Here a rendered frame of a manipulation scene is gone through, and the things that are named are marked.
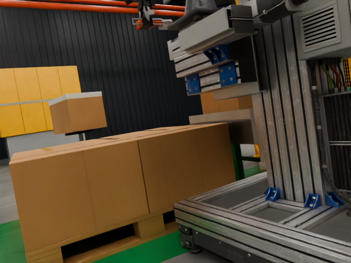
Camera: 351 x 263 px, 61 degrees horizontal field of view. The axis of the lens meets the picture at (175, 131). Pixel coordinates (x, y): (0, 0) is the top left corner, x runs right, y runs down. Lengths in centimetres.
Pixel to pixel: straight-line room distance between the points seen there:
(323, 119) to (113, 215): 105
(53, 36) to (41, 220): 1158
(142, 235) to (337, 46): 123
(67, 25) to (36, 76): 455
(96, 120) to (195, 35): 240
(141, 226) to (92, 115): 195
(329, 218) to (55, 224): 114
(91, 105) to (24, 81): 571
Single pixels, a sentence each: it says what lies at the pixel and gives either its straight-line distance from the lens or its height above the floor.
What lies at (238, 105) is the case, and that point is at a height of 64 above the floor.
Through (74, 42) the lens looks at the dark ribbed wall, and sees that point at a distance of 1296.
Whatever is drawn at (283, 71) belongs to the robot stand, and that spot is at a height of 74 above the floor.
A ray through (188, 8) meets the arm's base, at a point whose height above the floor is 107.
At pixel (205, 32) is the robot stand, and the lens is 106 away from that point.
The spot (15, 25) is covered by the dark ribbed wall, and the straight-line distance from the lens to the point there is 1274.
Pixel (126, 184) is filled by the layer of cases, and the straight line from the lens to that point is 157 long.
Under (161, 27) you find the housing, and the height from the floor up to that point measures 119.
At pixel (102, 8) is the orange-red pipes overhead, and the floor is 429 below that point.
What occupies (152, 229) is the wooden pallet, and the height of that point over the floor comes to 6.
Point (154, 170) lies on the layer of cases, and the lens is 161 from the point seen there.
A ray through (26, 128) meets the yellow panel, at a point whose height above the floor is 88.
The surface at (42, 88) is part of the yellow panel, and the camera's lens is 899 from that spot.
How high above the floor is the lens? 65
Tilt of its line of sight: 3 degrees down
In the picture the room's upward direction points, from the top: 9 degrees counter-clockwise
